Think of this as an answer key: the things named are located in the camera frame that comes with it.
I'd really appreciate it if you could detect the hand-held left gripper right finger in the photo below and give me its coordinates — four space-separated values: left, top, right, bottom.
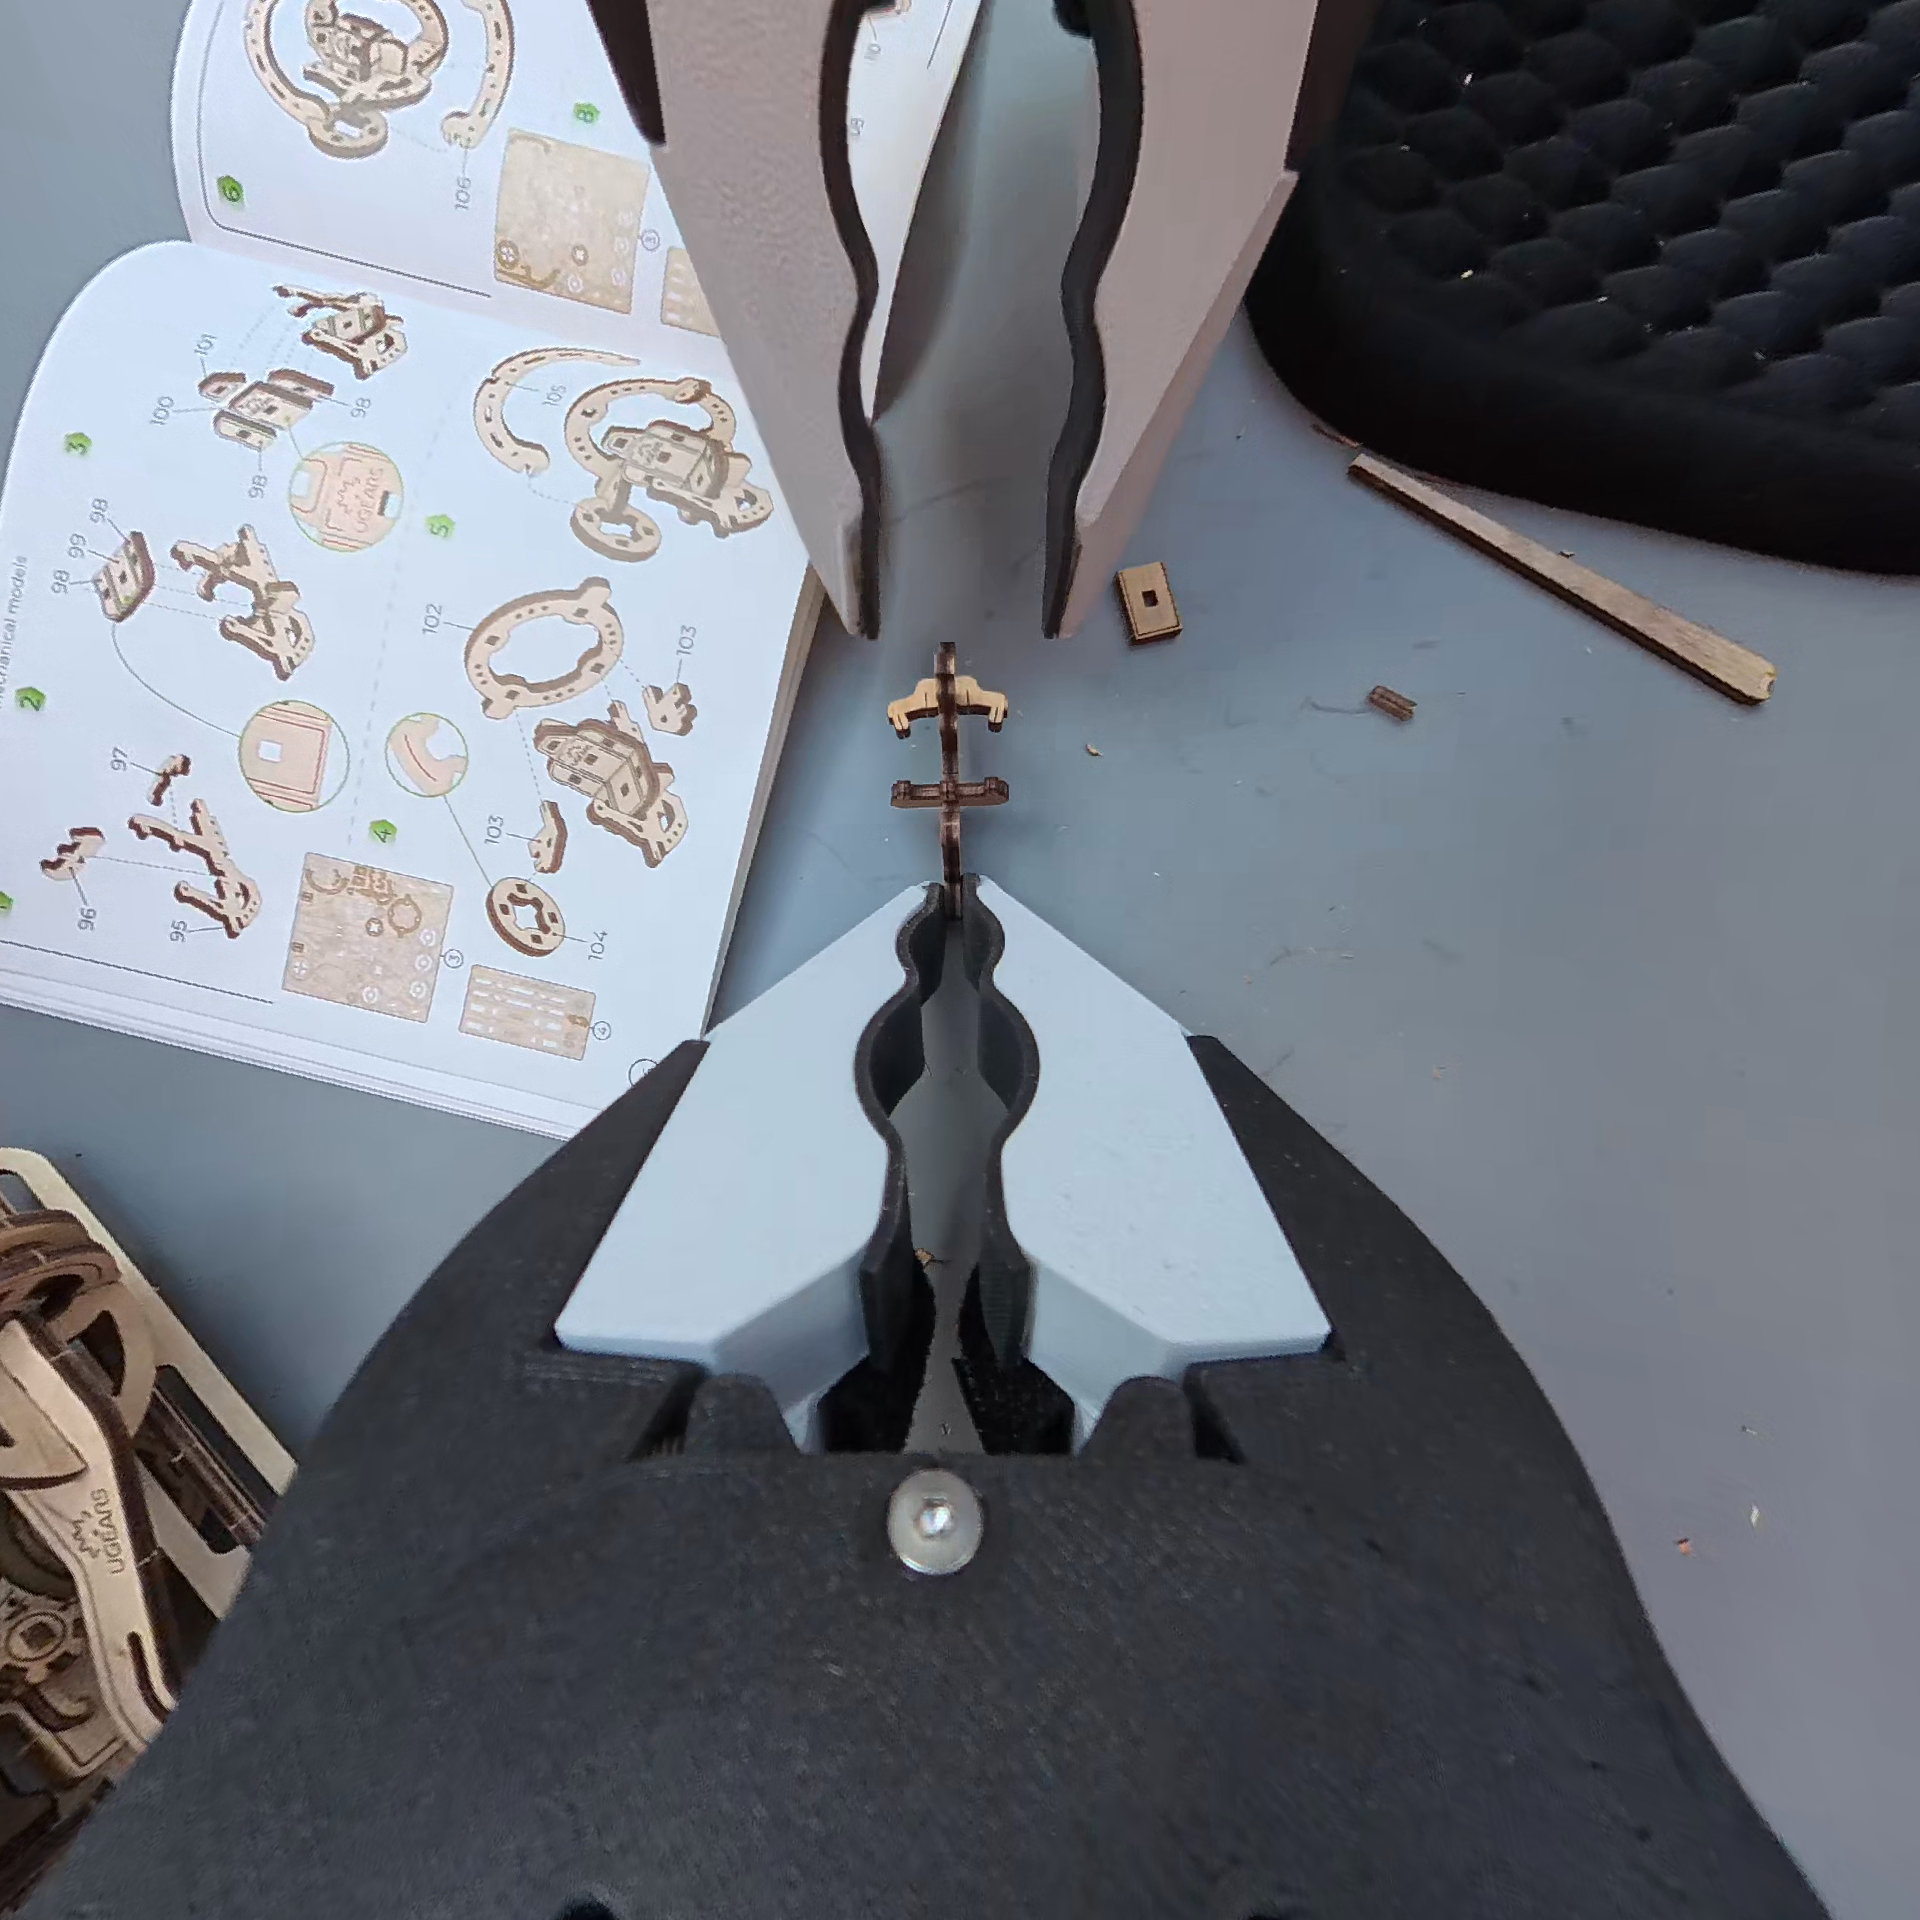
957 874 1339 1454

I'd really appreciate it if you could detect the white assembly instruction booklet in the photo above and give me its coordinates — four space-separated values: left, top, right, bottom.
0 0 903 1143

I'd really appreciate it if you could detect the black honeycomb foam mat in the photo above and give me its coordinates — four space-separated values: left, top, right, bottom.
1242 0 1920 581

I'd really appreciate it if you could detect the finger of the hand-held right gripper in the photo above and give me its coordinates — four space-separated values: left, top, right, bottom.
644 0 993 644
1039 0 1327 644

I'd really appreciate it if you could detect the small wooden cross-piece assembly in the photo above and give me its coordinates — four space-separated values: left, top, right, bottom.
877 641 1011 920

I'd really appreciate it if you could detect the long thin wooden stick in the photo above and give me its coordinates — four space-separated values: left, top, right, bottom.
1344 451 1781 708

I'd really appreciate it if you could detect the assembled wooden mechanical model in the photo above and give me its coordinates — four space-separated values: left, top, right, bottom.
0 1146 298 1811

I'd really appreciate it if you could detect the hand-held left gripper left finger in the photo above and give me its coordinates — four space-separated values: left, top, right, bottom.
552 883 962 1454

